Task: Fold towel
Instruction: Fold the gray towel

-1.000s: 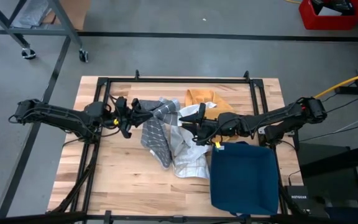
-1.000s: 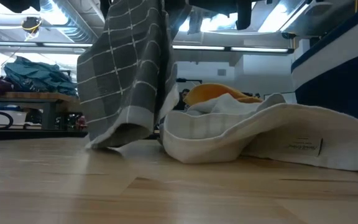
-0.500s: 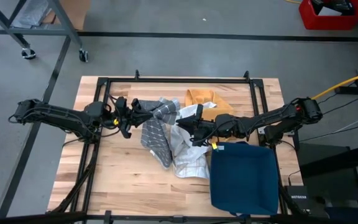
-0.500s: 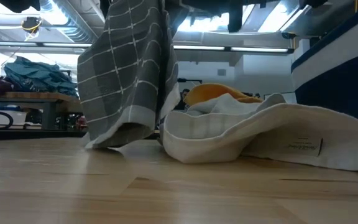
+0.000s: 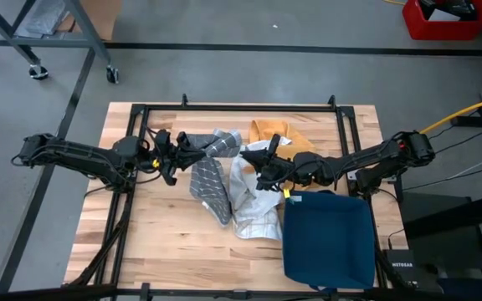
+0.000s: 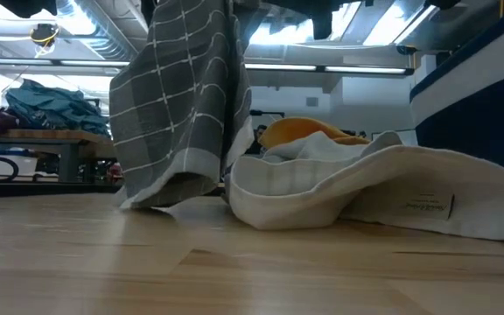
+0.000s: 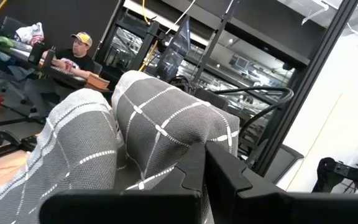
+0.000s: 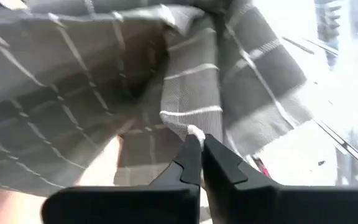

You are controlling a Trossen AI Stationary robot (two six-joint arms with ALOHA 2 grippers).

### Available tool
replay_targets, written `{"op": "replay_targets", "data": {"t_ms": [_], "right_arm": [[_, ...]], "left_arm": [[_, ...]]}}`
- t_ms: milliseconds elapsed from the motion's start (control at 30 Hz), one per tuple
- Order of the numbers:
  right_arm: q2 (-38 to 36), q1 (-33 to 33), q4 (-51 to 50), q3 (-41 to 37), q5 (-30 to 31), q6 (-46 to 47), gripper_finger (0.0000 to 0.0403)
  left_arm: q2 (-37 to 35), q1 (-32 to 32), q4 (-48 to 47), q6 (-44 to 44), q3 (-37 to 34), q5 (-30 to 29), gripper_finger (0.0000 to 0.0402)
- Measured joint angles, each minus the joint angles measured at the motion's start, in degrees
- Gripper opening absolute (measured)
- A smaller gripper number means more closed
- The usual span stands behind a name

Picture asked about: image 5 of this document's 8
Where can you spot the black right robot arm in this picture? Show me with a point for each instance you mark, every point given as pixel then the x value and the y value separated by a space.
pixel 370 156

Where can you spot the red plastic crate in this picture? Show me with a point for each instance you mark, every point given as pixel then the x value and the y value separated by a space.
pixel 412 25

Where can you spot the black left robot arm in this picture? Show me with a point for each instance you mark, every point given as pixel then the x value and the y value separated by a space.
pixel 78 154

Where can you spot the navy fabric storage bin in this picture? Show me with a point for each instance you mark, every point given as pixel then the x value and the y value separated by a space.
pixel 329 238

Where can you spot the white paper sheet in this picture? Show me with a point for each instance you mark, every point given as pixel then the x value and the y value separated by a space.
pixel 444 16

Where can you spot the mustard orange towel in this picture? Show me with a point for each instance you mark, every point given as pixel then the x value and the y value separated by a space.
pixel 274 129

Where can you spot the grey plastic bag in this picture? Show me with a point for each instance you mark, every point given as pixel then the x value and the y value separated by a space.
pixel 42 18

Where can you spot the white checked towel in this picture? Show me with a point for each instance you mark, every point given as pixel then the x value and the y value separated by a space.
pixel 253 209

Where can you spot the black caster wheel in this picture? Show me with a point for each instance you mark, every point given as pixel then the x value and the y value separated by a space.
pixel 39 73
pixel 112 75

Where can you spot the black device in crate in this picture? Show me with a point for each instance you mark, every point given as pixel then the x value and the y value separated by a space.
pixel 463 8

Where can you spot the black Netgear network switch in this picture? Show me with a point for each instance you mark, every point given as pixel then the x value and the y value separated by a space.
pixel 402 271

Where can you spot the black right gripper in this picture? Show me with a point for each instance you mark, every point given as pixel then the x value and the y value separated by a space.
pixel 276 171

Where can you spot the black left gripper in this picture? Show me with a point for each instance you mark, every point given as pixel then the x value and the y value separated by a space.
pixel 167 156

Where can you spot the grey checked towel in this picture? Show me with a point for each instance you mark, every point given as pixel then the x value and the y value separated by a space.
pixel 209 188

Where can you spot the grey metal cart frame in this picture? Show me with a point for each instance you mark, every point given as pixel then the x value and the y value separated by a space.
pixel 84 25

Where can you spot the black equipment stand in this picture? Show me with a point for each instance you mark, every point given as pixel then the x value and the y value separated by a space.
pixel 454 217

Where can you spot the navy blue seat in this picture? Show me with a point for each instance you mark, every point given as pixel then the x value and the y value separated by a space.
pixel 475 292

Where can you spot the brown cardboard box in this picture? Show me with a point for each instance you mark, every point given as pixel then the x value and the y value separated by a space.
pixel 105 16

